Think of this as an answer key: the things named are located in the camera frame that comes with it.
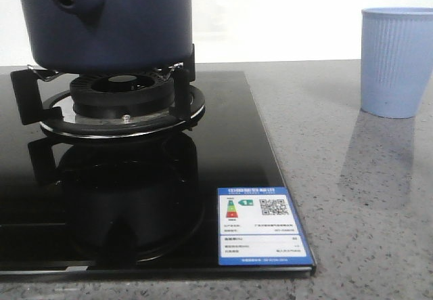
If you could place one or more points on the black glass gas stove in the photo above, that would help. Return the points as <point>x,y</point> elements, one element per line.
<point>144,207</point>

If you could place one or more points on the light blue ribbed cup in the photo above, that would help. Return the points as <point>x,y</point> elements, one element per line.
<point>396,60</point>

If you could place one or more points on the black gas burner head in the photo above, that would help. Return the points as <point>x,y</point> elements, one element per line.
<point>111,97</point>

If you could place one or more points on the dark blue cooking pot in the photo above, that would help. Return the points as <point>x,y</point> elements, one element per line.
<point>103,36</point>

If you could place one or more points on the blue energy label sticker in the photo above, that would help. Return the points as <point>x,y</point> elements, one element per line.
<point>258,226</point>

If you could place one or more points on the black pot support grate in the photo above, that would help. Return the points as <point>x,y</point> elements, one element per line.
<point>56,115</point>

